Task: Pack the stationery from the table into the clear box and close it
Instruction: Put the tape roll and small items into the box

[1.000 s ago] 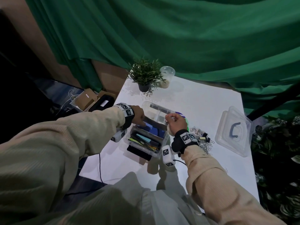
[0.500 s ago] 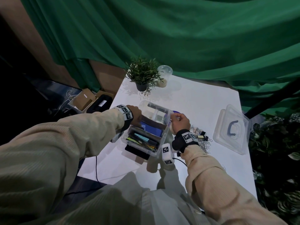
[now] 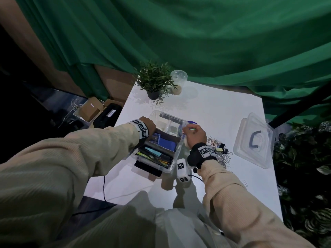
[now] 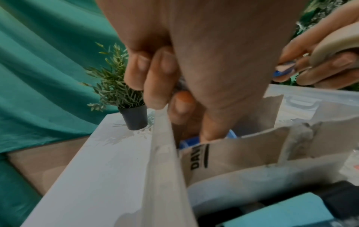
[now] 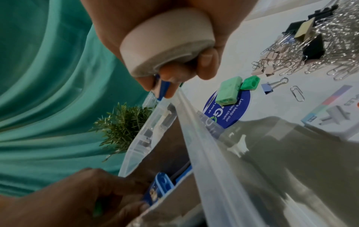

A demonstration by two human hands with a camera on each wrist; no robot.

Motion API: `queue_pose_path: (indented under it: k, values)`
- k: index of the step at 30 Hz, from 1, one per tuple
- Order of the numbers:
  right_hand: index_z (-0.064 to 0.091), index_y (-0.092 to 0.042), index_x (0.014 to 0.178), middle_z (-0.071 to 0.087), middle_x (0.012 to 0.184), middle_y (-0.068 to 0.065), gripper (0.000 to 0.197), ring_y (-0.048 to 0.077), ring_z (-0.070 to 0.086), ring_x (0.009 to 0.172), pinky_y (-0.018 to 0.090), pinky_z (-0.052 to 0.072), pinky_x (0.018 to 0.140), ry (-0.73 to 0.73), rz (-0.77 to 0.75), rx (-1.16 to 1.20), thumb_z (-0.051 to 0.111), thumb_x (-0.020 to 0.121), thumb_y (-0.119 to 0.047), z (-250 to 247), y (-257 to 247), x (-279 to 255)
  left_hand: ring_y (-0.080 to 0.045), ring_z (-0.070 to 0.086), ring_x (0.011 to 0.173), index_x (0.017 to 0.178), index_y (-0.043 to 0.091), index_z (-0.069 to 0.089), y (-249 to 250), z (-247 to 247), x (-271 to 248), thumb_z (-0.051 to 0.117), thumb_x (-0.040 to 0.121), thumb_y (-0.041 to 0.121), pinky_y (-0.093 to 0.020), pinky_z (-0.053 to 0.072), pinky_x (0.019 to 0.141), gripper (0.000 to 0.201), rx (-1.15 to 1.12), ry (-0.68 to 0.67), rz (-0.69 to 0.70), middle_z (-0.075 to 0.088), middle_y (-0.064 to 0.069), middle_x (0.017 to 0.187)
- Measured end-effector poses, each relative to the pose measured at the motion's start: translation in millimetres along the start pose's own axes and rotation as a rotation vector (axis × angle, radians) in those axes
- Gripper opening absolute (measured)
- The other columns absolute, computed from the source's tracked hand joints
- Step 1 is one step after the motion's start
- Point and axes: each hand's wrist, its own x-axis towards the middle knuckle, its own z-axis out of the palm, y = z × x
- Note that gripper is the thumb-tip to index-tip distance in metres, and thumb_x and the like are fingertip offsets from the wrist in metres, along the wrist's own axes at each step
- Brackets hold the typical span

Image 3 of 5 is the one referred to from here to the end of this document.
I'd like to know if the black metal pole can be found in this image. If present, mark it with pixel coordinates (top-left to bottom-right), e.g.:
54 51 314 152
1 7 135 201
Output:
268 82 331 130

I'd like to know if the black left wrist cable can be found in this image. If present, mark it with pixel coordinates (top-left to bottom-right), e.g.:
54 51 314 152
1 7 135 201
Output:
72 175 114 216

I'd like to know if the person's left forearm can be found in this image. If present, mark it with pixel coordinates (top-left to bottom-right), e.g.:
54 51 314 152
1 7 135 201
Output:
0 124 141 248

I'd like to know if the right wrist camera with strap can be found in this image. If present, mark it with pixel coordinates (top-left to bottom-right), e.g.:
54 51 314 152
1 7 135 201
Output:
177 143 218 183

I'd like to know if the small potted green plant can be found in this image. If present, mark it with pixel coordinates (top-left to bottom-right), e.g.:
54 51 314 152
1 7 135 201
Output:
134 60 179 104

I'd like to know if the white table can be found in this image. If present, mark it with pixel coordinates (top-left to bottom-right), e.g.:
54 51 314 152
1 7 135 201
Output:
83 80 284 221

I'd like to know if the person's beige shirt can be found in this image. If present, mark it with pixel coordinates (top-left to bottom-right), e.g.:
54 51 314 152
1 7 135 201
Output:
46 191 233 248

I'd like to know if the clear plastic cup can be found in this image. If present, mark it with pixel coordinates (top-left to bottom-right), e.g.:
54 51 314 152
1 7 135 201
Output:
169 69 188 96

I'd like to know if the pile of silver paper clips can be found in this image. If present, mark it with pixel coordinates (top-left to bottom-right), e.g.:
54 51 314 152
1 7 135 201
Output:
207 136 249 188

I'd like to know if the person's right hand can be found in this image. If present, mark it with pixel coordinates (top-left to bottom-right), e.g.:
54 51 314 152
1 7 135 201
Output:
182 124 207 149

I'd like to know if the black device on floor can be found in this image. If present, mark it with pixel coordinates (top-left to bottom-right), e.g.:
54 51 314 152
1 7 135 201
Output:
93 103 123 129

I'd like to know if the person's right forearm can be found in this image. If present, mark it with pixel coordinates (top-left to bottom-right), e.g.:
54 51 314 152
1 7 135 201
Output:
198 160 316 248

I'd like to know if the green fabric curtain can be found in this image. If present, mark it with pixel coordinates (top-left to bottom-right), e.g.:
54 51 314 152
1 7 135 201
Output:
14 0 331 124

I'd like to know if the teal highlighter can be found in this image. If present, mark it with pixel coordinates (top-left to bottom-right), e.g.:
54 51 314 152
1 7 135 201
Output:
144 147 162 157

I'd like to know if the clear plastic storage box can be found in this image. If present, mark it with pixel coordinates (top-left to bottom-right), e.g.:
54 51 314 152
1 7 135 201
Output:
130 110 189 176

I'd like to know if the small open cardboard box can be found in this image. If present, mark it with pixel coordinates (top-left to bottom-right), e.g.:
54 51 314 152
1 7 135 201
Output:
73 96 105 122

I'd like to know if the pile of markers and pens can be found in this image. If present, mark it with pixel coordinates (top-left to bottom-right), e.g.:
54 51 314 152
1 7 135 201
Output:
136 146 173 168

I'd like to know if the leafy green foliage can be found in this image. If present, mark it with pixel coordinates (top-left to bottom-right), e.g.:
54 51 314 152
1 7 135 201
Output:
273 121 331 248

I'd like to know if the person's left hand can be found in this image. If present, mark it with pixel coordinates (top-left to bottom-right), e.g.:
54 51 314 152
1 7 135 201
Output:
139 116 157 141

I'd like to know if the wrist camera with strap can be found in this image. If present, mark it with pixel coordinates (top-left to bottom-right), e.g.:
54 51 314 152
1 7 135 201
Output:
177 143 218 183
127 119 150 150

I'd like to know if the left wrist camera with strap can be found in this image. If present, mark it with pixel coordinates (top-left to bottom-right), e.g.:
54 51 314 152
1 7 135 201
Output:
127 119 150 150

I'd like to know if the clear plastic box lid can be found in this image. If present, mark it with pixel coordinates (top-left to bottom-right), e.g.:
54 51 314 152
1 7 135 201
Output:
232 113 274 169

